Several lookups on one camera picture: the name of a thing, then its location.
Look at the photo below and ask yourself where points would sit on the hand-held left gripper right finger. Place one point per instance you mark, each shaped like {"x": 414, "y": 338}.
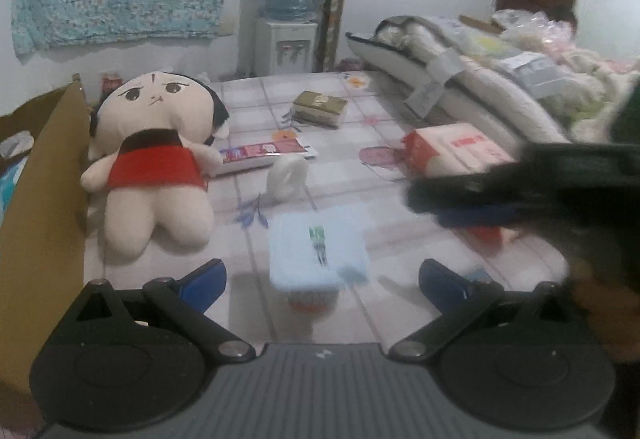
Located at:
{"x": 440, "y": 284}

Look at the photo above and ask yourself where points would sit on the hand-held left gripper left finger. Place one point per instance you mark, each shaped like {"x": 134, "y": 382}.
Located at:
{"x": 205, "y": 284}

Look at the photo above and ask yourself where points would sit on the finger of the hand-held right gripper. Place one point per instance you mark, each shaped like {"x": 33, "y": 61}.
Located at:
{"x": 480, "y": 218}
{"x": 465, "y": 191}

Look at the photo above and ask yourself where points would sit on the light blue lidded tub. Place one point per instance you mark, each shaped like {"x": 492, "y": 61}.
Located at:
{"x": 317, "y": 249}

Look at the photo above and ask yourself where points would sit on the brown cardboard box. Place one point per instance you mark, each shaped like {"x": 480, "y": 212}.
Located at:
{"x": 45, "y": 219}

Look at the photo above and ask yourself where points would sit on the person's right hand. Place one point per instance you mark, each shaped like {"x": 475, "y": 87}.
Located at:
{"x": 605, "y": 314}

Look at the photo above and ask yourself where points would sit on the checked printed bed sheet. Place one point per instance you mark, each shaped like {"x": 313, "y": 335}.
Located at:
{"x": 350, "y": 159}

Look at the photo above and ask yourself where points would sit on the pile of white bedding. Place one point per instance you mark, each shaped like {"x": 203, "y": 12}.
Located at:
{"x": 480, "y": 69}

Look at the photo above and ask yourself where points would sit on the white tape roll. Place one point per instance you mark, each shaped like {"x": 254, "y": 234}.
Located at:
{"x": 287, "y": 179}

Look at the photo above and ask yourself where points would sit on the cream doll plush red dress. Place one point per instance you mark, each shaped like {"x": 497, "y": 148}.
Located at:
{"x": 150, "y": 154}

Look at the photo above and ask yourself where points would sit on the pink white toothpaste box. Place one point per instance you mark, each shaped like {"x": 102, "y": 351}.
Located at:
{"x": 265, "y": 155}

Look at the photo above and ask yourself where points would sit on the green gold box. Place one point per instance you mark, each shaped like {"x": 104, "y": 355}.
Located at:
{"x": 320, "y": 109}

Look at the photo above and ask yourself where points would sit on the patterned folded panel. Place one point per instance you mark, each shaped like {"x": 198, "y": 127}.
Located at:
{"x": 334, "y": 9}

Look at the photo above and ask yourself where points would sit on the white water dispenser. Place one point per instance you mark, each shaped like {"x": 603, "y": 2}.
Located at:
{"x": 287, "y": 46}

